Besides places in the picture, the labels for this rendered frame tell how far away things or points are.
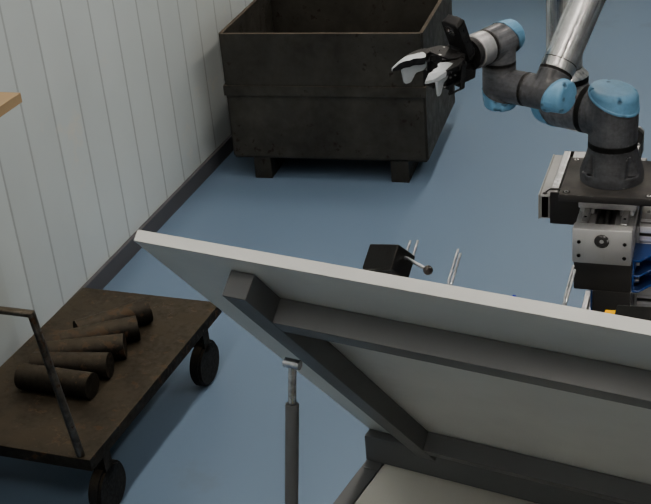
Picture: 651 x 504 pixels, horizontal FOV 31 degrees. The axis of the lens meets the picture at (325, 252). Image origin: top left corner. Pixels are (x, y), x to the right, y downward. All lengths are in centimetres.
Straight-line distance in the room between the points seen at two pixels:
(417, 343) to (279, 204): 404
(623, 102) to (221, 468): 187
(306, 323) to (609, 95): 132
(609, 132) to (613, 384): 137
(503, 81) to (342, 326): 111
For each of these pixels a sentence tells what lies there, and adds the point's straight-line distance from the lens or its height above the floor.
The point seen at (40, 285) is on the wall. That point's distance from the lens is 473.
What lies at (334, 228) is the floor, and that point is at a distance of 536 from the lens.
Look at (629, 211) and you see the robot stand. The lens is 289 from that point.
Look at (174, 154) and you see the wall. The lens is 571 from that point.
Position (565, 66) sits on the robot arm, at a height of 152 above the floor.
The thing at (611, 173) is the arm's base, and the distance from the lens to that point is 288.
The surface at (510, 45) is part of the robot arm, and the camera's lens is 265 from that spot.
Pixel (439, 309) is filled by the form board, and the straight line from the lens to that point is 155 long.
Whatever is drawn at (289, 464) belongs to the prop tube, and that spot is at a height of 122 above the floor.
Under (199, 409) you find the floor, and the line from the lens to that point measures 425.
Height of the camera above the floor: 239
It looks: 28 degrees down
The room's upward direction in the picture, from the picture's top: 5 degrees counter-clockwise
